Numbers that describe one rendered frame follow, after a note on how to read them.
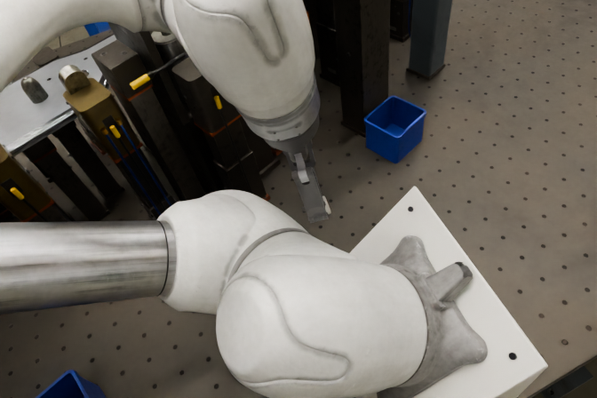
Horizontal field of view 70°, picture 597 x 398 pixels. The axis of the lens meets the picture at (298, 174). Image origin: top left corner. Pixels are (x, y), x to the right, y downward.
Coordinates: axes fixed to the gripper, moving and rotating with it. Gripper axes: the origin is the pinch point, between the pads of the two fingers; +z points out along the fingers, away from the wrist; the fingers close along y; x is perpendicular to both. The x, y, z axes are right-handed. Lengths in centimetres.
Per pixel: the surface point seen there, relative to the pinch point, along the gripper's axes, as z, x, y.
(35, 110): -2, -48, -26
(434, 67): 40, 36, -37
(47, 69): 2, -49, -39
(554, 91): 40, 61, -21
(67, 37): 153, -157, -213
